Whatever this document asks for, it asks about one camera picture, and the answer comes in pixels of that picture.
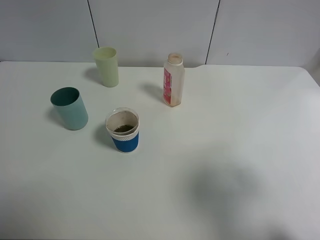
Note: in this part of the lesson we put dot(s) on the clear bottle pink label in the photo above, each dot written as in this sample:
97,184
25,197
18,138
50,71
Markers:
173,79

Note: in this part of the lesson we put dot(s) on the pale green plastic cup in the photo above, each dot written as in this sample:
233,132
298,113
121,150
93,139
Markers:
107,64

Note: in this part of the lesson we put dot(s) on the teal plastic cup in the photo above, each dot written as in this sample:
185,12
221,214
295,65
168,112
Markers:
69,105

